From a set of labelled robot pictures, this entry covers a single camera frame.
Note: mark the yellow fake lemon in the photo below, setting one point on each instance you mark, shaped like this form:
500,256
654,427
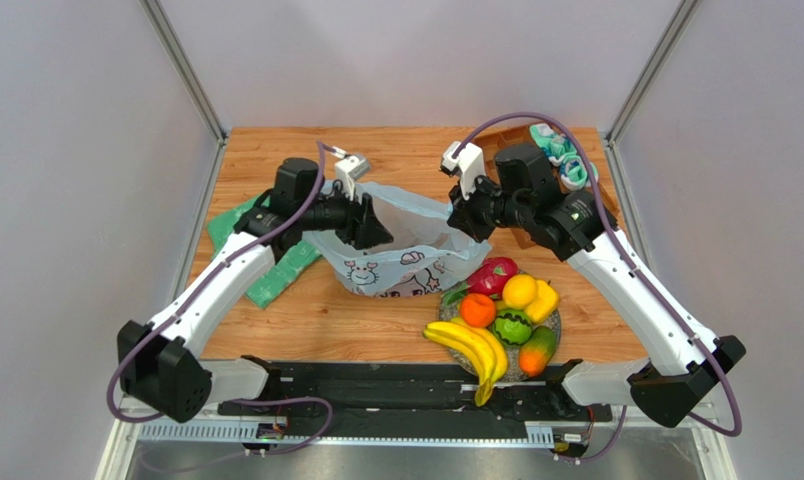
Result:
520,291

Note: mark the red fake dragon fruit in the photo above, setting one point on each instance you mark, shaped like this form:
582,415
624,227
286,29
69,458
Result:
489,280

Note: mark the orange fake fruit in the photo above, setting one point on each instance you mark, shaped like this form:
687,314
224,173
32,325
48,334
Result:
477,310

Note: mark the green white sock near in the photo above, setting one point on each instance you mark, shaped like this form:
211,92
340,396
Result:
573,174

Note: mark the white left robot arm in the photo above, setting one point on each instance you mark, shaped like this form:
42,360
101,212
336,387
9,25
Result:
159,362

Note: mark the yellow fake bell pepper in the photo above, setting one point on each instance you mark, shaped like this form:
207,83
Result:
544,303

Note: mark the green white sock far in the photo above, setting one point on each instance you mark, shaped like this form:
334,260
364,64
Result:
555,145

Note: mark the green fake mango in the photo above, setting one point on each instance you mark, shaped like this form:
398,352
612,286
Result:
535,355

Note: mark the green fake watermelon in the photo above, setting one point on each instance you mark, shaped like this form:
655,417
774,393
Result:
512,327

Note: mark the light blue plastic bag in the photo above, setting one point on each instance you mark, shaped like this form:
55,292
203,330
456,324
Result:
427,256

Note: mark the speckled round plate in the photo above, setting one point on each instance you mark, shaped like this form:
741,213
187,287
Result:
513,374

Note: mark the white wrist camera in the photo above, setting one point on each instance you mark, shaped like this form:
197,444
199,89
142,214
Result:
466,162
350,168

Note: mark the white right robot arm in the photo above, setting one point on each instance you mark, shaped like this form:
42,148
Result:
685,359

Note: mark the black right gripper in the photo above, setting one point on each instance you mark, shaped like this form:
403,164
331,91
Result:
466,217

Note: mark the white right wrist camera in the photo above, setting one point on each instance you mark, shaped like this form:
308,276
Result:
466,162

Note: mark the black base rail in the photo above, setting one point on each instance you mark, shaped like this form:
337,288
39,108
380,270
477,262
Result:
410,401

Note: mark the yellow fake banana bunch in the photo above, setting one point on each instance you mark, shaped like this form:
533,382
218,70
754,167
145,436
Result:
484,352

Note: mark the green white sock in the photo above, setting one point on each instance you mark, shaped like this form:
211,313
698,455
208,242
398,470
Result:
573,174
555,145

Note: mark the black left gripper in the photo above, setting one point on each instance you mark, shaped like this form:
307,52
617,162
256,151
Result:
362,229

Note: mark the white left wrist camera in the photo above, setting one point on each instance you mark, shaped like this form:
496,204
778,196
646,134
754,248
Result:
350,168

